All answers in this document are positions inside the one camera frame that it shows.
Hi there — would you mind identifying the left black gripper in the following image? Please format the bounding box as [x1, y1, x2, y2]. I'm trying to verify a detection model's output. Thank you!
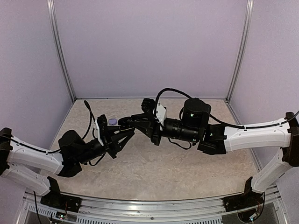
[76, 125, 134, 164]

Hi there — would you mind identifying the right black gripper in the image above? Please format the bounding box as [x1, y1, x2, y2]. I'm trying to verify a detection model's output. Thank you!
[129, 113, 199, 147]

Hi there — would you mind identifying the lilac earbud charging case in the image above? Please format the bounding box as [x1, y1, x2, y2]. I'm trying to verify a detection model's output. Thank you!
[108, 118, 117, 126]

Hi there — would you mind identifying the black earbud charging case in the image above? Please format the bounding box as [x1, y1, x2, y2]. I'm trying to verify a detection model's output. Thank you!
[117, 117, 135, 131]

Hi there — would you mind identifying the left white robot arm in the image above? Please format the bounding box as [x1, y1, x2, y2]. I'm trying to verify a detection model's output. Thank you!
[0, 126, 135, 208]

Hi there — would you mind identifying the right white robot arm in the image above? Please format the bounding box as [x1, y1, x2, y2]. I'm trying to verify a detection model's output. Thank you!
[130, 98, 299, 207]

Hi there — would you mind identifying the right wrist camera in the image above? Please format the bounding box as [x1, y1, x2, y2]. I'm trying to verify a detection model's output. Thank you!
[141, 98, 167, 126]

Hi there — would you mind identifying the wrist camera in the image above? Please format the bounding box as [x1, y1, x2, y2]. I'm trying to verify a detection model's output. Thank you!
[141, 98, 167, 126]
[94, 114, 107, 146]

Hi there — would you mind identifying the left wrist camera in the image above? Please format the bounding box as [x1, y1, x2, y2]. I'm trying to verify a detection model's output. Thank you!
[94, 114, 107, 146]

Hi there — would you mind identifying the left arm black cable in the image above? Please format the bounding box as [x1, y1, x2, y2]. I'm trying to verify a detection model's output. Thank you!
[0, 100, 96, 154]

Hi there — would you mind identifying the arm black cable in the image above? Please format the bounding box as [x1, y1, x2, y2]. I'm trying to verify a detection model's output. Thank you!
[154, 87, 299, 130]
[0, 100, 96, 154]

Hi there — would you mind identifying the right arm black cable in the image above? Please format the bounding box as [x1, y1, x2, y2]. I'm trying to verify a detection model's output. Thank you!
[154, 87, 299, 130]

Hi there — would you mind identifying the front aluminium rail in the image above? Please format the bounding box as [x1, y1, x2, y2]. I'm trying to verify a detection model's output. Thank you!
[16, 184, 299, 224]

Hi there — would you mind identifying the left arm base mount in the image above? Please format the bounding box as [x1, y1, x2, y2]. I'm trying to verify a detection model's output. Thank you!
[40, 176, 82, 213]

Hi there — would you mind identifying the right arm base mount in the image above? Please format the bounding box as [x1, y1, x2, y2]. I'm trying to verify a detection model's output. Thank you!
[223, 177, 264, 212]

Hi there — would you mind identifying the left aluminium frame post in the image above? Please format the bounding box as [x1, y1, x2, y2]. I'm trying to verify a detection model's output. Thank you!
[47, 0, 77, 103]

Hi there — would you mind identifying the aluminium frame post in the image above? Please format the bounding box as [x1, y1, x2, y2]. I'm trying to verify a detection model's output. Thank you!
[226, 0, 254, 103]
[47, 0, 77, 103]

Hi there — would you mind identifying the right aluminium frame post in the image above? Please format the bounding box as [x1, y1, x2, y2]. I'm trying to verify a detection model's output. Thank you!
[226, 0, 254, 103]

